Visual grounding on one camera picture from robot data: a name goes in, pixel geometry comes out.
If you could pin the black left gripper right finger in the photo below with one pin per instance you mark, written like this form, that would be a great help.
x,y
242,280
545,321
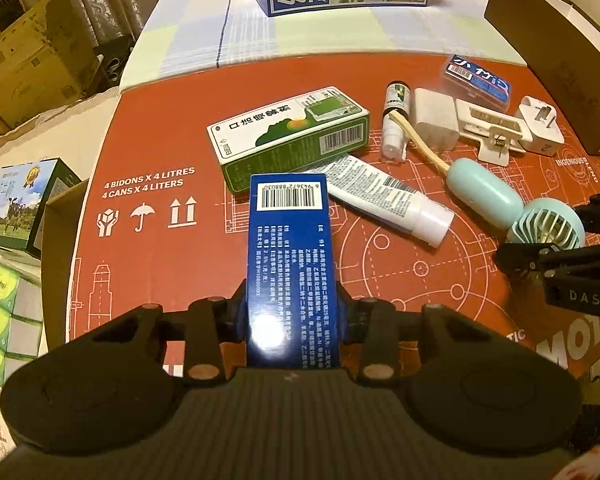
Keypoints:
x,y
371,323

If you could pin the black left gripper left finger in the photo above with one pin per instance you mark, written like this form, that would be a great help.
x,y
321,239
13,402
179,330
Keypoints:
x,y
209,323

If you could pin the blue medicine box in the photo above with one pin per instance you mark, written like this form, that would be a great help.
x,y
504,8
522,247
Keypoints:
x,y
291,298

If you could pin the teal handheld mini fan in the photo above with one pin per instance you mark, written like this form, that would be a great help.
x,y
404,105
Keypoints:
x,y
541,221

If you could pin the white plastic hair clip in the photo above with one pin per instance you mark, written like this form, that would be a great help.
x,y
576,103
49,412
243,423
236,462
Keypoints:
x,y
497,134

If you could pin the white power adapter cube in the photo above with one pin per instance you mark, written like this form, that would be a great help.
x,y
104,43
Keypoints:
x,y
434,117

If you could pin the green and white medicine box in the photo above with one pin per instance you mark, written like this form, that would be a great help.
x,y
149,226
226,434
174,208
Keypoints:
x,y
288,136

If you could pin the red printed cardboard mat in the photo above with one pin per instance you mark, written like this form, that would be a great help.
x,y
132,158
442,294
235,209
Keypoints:
x,y
159,224

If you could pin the white plug charger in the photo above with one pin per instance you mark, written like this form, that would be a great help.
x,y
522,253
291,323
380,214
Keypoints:
x,y
545,137

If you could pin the white cream tube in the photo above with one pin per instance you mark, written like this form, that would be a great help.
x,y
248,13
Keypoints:
x,y
370,190

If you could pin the dark brown cardboard box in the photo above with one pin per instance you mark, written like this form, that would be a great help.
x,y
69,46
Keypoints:
x,y
561,45

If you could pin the clear box with blue label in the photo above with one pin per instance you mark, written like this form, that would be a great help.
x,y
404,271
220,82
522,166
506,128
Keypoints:
x,y
464,79

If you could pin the wooden stick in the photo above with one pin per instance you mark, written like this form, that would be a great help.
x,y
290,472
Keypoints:
x,y
442,166

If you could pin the green tissue pack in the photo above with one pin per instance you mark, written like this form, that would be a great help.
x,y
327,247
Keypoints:
x,y
21,321

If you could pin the green milk box on floor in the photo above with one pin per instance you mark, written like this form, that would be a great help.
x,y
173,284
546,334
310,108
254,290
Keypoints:
x,y
25,190

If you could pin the pastel checkered tablecloth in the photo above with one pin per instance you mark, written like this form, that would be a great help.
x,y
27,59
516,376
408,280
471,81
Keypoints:
x,y
187,36

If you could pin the brown cardboard boxes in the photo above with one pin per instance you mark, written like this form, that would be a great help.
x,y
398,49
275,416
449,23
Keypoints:
x,y
46,61

